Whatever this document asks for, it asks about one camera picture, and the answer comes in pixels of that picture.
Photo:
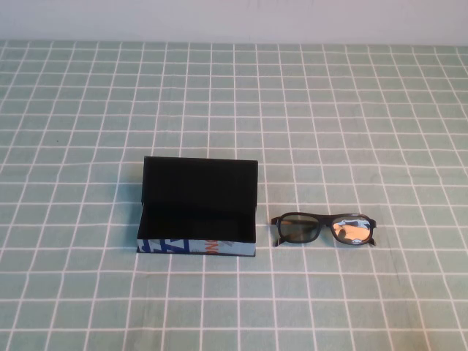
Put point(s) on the black glasses case blue print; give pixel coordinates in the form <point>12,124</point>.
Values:
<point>197,190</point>

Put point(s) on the black-framed glasses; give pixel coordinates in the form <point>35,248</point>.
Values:
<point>296,228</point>

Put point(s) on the green white-checked tablecloth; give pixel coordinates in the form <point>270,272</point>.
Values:
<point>329,146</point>

